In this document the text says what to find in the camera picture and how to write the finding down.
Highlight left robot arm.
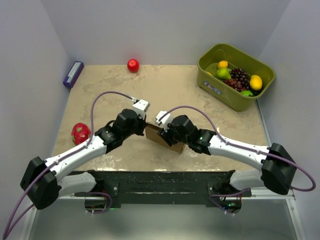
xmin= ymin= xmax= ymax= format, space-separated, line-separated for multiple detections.
xmin=20 ymin=107 xmax=147 ymax=210

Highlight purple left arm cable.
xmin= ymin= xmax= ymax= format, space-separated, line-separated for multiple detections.
xmin=1 ymin=90 xmax=137 ymax=240

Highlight green apple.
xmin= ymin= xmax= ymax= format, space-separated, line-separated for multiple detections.
xmin=240 ymin=90 xmax=255 ymax=97

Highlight brown cardboard box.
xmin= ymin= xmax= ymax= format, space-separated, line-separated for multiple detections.
xmin=144 ymin=121 xmax=187 ymax=154

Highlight purple rectangular box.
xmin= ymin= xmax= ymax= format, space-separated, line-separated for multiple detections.
xmin=63 ymin=61 xmax=84 ymax=89

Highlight green pear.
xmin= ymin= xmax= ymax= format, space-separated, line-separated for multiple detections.
xmin=216 ymin=67 xmax=232 ymax=80

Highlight red dragon fruit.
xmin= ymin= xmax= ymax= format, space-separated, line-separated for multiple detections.
xmin=71 ymin=122 xmax=91 ymax=146

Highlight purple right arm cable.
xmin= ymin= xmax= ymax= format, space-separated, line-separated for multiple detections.
xmin=159 ymin=105 xmax=317 ymax=192

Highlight dark purple grapes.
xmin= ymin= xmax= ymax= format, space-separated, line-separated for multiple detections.
xmin=223 ymin=68 xmax=250 ymax=92

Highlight aluminium frame rail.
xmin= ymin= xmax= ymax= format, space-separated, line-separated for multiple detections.
xmin=18 ymin=101 xmax=307 ymax=240

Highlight yellow lemon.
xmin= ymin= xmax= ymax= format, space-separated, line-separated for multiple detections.
xmin=249 ymin=75 xmax=263 ymax=91

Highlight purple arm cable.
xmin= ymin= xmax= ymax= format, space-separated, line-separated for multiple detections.
xmin=1 ymin=90 xmax=137 ymax=240
xmin=159 ymin=105 xmax=317 ymax=192

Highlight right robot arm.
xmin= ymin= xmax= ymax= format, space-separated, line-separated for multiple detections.
xmin=155 ymin=113 xmax=297 ymax=197

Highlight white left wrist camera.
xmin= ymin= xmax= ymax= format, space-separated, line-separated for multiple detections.
xmin=132 ymin=98 xmax=150 ymax=120

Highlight green plastic tub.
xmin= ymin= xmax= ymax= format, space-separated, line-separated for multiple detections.
xmin=196 ymin=43 xmax=276 ymax=112

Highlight red apple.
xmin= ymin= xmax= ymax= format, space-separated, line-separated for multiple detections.
xmin=127 ymin=58 xmax=140 ymax=73

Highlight orange fruit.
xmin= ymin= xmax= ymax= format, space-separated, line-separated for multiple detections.
xmin=217 ymin=60 xmax=229 ymax=69

